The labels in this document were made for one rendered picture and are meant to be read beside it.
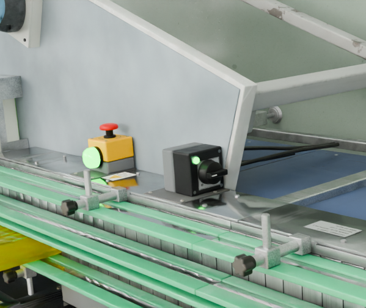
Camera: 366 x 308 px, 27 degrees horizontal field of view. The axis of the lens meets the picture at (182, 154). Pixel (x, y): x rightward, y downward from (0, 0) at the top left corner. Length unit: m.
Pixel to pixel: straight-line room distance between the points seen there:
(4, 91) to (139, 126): 0.52
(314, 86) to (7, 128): 0.85
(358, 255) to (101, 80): 0.83
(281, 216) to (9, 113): 0.99
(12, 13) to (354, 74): 0.81
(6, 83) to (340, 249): 1.17
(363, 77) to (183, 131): 0.42
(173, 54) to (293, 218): 0.44
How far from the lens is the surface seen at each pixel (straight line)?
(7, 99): 2.02
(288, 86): 1.50
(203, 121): 1.43
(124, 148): 1.61
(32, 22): 1.89
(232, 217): 1.23
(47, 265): 1.67
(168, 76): 1.50
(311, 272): 1.04
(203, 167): 1.36
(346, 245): 1.09
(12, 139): 2.04
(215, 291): 1.19
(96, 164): 1.60
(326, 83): 1.58
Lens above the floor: 1.66
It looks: 37 degrees down
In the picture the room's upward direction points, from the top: 103 degrees counter-clockwise
